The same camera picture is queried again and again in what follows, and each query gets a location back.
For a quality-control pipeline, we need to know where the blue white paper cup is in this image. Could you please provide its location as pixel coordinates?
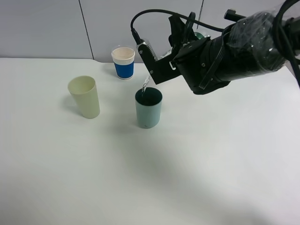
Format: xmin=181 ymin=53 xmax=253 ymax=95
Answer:
xmin=111 ymin=45 xmax=135 ymax=80

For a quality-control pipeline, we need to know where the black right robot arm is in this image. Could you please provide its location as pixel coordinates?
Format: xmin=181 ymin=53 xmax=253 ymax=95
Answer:
xmin=167 ymin=4 xmax=300 ymax=95

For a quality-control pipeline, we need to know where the clear bottle green label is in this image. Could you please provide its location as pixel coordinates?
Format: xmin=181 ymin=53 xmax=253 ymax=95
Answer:
xmin=143 ymin=32 xmax=210 ymax=61

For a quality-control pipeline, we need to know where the black right camera cable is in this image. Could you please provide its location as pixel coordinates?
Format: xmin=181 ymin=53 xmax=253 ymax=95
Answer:
xmin=130 ymin=0 xmax=300 ymax=90

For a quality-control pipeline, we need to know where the cream plastic cup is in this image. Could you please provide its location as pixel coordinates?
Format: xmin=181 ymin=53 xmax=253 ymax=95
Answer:
xmin=67 ymin=75 xmax=100 ymax=119

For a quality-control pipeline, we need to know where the teal plastic cup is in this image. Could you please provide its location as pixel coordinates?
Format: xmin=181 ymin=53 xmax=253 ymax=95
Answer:
xmin=135 ymin=87 xmax=163 ymax=128

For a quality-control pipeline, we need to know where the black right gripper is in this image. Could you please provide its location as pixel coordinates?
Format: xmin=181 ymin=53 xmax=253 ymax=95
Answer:
xmin=168 ymin=15 xmax=230 ymax=95

